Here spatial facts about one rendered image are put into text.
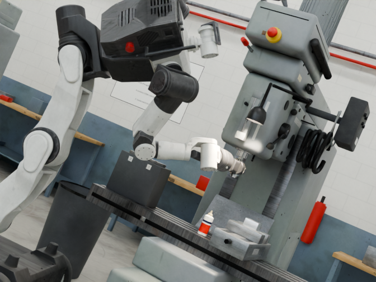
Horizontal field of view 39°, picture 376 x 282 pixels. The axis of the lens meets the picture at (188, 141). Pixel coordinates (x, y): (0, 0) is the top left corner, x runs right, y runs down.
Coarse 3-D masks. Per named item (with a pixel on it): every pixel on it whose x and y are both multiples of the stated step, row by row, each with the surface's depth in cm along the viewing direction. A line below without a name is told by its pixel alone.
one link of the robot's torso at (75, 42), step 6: (60, 42) 199; (66, 42) 197; (72, 42) 196; (78, 42) 197; (84, 42) 198; (60, 48) 198; (78, 48) 196; (84, 48) 198; (90, 48) 202; (84, 54) 196; (90, 54) 201; (84, 60) 196; (90, 60) 200; (84, 66) 197; (90, 66) 199
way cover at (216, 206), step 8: (216, 200) 262; (224, 200) 261; (208, 208) 260; (216, 208) 259; (224, 208) 258; (232, 208) 258; (240, 208) 257; (216, 216) 257; (224, 216) 256; (232, 216) 255; (240, 216) 255; (248, 216) 254; (256, 216) 253; (200, 224) 254; (216, 224) 254; (224, 224) 253; (264, 224) 250; (208, 232) 250; (264, 232) 248
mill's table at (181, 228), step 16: (96, 192) 234; (112, 192) 231; (112, 208) 229; (128, 208) 226; (144, 208) 225; (144, 224) 222; (160, 224) 220; (176, 224) 217; (176, 240) 216; (192, 240) 213; (208, 240) 212; (208, 256) 210; (224, 256) 207; (240, 272) 204; (256, 272) 202; (272, 272) 200; (288, 272) 217
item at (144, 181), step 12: (120, 156) 239; (132, 156) 237; (120, 168) 238; (132, 168) 236; (144, 168) 234; (156, 168) 232; (120, 180) 237; (132, 180) 235; (144, 180) 233; (156, 180) 231; (120, 192) 236; (132, 192) 234; (144, 192) 232; (156, 192) 236; (144, 204) 231; (156, 204) 241
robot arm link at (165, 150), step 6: (156, 144) 200; (162, 144) 200; (168, 144) 200; (174, 144) 201; (180, 144) 202; (156, 150) 199; (162, 150) 199; (168, 150) 200; (174, 150) 200; (180, 150) 201; (156, 156) 200; (162, 156) 200; (168, 156) 200; (174, 156) 201; (180, 156) 201
